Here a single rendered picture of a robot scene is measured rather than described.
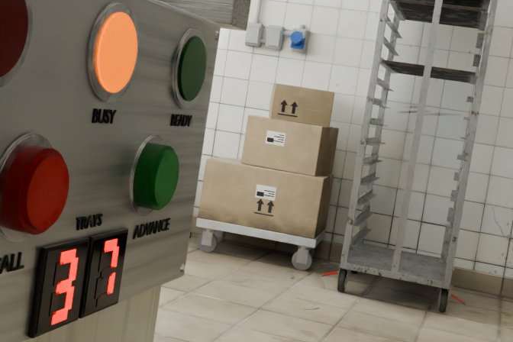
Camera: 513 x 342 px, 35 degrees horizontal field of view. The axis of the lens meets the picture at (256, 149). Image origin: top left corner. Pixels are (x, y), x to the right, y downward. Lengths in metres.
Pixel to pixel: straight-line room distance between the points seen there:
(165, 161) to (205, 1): 0.12
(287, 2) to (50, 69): 4.28
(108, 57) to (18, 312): 0.10
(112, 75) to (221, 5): 0.14
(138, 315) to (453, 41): 3.98
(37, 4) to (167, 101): 0.12
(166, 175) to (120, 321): 0.11
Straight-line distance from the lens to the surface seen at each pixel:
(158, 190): 0.37
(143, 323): 0.50
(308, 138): 4.06
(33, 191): 0.28
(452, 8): 3.67
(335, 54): 4.47
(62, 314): 0.33
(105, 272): 0.36
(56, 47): 0.30
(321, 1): 4.52
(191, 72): 0.40
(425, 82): 3.63
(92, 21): 0.32
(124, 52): 0.34
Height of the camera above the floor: 0.80
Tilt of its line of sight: 3 degrees down
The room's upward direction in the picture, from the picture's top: 9 degrees clockwise
